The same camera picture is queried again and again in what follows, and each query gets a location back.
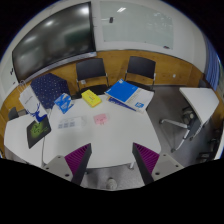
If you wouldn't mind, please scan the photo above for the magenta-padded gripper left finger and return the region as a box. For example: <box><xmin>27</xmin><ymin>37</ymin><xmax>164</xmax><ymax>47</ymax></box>
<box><xmin>41</xmin><ymin>142</ymin><xmax>93</xmax><ymax>186</ymax></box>

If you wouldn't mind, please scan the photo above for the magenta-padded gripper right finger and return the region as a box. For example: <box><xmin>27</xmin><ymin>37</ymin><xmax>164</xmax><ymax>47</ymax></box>
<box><xmin>131</xmin><ymin>142</ymin><xmax>185</xmax><ymax>186</ymax></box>

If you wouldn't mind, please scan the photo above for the pink charger block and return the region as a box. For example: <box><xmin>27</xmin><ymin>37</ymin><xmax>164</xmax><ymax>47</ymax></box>
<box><xmin>93</xmin><ymin>113</ymin><xmax>109</xmax><ymax>126</ymax></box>

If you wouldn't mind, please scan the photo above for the black mouse pad green print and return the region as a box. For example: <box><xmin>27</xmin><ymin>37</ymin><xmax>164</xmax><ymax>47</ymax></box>
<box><xmin>26</xmin><ymin>116</ymin><xmax>53</xmax><ymax>150</ymax></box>

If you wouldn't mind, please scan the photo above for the blue tissue box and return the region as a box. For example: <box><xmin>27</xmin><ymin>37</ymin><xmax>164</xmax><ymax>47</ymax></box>
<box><xmin>53</xmin><ymin>92</ymin><xmax>75</xmax><ymax>115</ymax></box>

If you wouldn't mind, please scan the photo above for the white book blue print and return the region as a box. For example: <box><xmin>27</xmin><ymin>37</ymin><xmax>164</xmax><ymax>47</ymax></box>
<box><xmin>107</xmin><ymin>87</ymin><xmax>155</xmax><ymax>114</ymax></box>

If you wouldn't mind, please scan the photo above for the yellow box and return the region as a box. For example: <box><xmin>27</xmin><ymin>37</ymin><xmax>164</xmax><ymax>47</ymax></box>
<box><xmin>80</xmin><ymin>89</ymin><xmax>103</xmax><ymax>108</ymax></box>

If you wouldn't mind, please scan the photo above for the blue covered book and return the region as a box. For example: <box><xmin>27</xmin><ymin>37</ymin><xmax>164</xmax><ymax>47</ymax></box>
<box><xmin>104</xmin><ymin>78</ymin><xmax>140</xmax><ymax>104</ymax></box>

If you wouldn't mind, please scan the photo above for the white paper bag blue deer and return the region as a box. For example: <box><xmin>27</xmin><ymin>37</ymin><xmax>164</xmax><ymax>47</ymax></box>
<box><xmin>18</xmin><ymin>79</ymin><xmax>49</xmax><ymax>122</ymax></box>

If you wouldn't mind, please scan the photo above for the dark blue dotted gift bag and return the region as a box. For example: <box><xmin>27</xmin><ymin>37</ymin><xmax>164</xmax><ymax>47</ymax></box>
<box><xmin>30</xmin><ymin>73</ymin><xmax>72</xmax><ymax>110</ymax></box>

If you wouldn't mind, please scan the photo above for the white side table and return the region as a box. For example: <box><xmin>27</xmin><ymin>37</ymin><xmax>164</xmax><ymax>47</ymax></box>
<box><xmin>159</xmin><ymin>87</ymin><xmax>220</xmax><ymax>154</ymax></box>

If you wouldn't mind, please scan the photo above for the black chair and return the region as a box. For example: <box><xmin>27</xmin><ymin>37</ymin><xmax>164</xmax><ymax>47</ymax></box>
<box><xmin>124</xmin><ymin>55</ymin><xmax>157</xmax><ymax>91</ymax></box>
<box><xmin>7</xmin><ymin>106</ymin><xmax>20</xmax><ymax>121</ymax></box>
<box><xmin>75</xmin><ymin>57</ymin><xmax>110</xmax><ymax>98</ymax></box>

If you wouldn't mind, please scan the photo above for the small glass whiteboard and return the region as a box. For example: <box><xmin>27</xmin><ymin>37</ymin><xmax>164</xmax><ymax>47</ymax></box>
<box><xmin>0</xmin><ymin>58</ymin><xmax>18</xmax><ymax>95</ymax></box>

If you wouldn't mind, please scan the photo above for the blue curtain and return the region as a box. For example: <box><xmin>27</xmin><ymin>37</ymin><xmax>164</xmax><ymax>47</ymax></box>
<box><xmin>203</xmin><ymin>36</ymin><xmax>223</xmax><ymax>91</ymax></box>

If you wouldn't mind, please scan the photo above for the large glass whiteboard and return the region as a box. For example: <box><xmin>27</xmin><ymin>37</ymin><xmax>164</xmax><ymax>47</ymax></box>
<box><xmin>99</xmin><ymin>0</ymin><xmax>175</xmax><ymax>50</ymax></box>

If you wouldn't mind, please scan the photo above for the large black wall screen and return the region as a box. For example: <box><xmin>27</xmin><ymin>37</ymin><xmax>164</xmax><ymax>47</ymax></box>
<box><xmin>11</xmin><ymin>1</ymin><xmax>98</xmax><ymax>82</ymax></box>

